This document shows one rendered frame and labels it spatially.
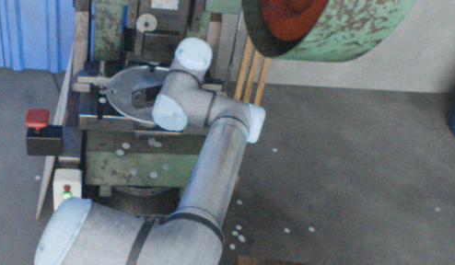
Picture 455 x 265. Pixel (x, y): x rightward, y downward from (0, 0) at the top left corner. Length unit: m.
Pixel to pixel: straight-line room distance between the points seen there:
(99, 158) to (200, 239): 0.79
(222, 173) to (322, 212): 1.58
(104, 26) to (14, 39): 1.21
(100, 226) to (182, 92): 0.39
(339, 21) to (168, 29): 0.48
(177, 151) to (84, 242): 0.81
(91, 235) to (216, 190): 0.22
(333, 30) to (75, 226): 0.72
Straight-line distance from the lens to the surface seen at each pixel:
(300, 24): 1.25
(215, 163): 0.79
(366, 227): 2.37
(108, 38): 1.63
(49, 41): 2.74
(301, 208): 2.31
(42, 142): 1.35
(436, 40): 3.36
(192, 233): 0.67
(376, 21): 1.12
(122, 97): 1.37
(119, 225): 0.65
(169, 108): 0.92
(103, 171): 1.45
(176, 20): 1.32
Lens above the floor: 1.59
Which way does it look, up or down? 38 degrees down
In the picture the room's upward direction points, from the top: 9 degrees clockwise
